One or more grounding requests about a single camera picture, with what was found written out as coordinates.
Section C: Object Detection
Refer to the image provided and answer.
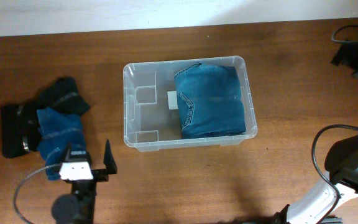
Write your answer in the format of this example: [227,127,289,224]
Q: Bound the white label in bin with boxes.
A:
[167,91,178,110]

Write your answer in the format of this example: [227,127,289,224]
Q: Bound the dark blue jeans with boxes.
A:
[174,63,247,139]

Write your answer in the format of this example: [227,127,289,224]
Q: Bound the right black cable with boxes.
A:
[311,24,358,224]

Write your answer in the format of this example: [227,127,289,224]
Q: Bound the black garment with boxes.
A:
[0,100,41,159]
[37,77,90,116]

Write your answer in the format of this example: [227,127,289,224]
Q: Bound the left black cable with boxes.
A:
[12,164,62,224]

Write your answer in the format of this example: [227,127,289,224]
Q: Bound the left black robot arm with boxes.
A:
[51,141,117,224]

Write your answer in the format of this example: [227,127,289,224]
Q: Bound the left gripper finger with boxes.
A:
[60,143,71,163]
[103,139,117,174]

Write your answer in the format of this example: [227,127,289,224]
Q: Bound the clear plastic storage bin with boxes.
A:
[123,55,258,152]

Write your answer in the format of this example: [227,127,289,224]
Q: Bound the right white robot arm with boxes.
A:
[274,41,358,223]

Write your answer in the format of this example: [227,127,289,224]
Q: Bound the black cable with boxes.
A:
[12,164,62,224]
[311,24,358,224]

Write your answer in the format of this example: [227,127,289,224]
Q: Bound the teal blue garment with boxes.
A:
[37,108,86,180]

